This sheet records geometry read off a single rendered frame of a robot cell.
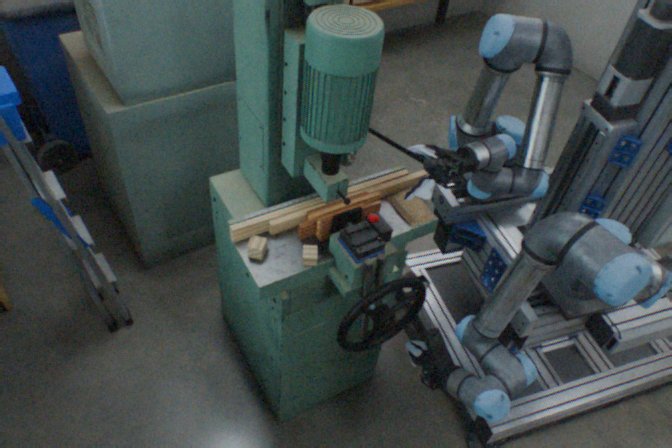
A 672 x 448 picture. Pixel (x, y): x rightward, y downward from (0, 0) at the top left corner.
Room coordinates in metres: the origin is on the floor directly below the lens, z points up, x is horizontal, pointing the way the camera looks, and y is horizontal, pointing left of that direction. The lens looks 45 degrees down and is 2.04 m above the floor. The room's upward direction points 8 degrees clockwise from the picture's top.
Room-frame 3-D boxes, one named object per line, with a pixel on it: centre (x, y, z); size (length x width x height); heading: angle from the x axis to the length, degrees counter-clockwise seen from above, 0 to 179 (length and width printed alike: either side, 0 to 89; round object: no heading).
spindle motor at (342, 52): (1.15, 0.04, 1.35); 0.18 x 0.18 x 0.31
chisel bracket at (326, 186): (1.17, 0.05, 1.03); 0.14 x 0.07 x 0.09; 35
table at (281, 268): (1.07, -0.03, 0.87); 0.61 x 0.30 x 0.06; 125
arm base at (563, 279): (1.10, -0.75, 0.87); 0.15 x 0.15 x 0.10
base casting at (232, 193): (1.25, 0.11, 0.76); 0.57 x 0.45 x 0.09; 35
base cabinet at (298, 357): (1.25, 0.11, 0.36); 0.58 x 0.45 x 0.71; 35
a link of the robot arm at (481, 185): (1.25, -0.43, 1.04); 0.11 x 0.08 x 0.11; 90
